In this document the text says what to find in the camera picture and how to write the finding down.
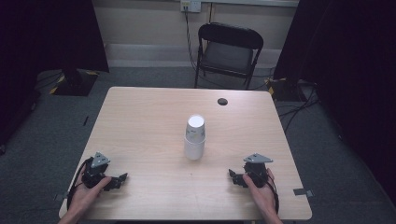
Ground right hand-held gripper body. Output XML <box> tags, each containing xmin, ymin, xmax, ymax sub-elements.
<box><xmin>243</xmin><ymin>152</ymin><xmax>275</xmax><ymax>189</ymax></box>

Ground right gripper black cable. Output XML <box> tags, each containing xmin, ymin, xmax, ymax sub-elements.
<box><xmin>263</xmin><ymin>175</ymin><xmax>280</xmax><ymax>215</ymax></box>

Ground black floor cables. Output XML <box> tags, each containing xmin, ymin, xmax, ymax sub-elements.
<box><xmin>276</xmin><ymin>79</ymin><xmax>321</xmax><ymax>133</ymax></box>

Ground white paper cup printed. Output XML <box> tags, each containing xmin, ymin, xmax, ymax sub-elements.
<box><xmin>185</xmin><ymin>114</ymin><xmax>206</xmax><ymax>144</ymax></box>

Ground black stand base yellow tape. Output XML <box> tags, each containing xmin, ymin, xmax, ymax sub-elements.
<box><xmin>266</xmin><ymin>77</ymin><xmax>302</xmax><ymax>103</ymax></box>
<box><xmin>49</xmin><ymin>68</ymin><xmax>101</xmax><ymax>97</ymax></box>

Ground black braided wall cable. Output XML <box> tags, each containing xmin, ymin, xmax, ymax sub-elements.
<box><xmin>184</xmin><ymin>5</ymin><xmax>200</xmax><ymax>72</ymax></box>

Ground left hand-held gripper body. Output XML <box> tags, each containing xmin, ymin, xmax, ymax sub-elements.
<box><xmin>81</xmin><ymin>151</ymin><xmax>112</xmax><ymax>189</ymax></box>

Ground grey tape strip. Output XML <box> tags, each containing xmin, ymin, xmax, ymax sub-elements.
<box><xmin>292</xmin><ymin>188</ymin><xmax>315</xmax><ymax>199</ymax></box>

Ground plain white paper cup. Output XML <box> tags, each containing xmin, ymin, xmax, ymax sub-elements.
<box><xmin>183</xmin><ymin>135</ymin><xmax>206</xmax><ymax>161</ymax></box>

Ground black folding chair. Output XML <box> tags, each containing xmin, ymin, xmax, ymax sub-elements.
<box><xmin>193</xmin><ymin>21</ymin><xmax>264</xmax><ymax>91</ymax></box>

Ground person's left hand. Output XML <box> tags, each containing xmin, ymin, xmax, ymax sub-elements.
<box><xmin>66</xmin><ymin>172</ymin><xmax>112</xmax><ymax>217</ymax></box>

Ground dark curtain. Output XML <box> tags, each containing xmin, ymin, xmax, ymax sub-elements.
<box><xmin>0</xmin><ymin>0</ymin><xmax>110</xmax><ymax>154</ymax></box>
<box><xmin>273</xmin><ymin>0</ymin><xmax>396</xmax><ymax>199</ymax></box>

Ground white wall socket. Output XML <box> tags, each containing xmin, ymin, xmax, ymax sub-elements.
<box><xmin>179</xmin><ymin>0</ymin><xmax>203</xmax><ymax>14</ymax></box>

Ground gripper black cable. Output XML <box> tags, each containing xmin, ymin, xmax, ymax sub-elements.
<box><xmin>66</xmin><ymin>156</ymin><xmax>94</xmax><ymax>210</ymax></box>
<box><xmin>263</xmin><ymin>175</ymin><xmax>280</xmax><ymax>215</ymax></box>

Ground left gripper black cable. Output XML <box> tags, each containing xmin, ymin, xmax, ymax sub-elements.
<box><xmin>66</xmin><ymin>156</ymin><xmax>94</xmax><ymax>210</ymax></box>

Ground person's right hand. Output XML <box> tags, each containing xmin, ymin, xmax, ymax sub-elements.
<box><xmin>242</xmin><ymin>168</ymin><xmax>278</xmax><ymax>217</ymax></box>

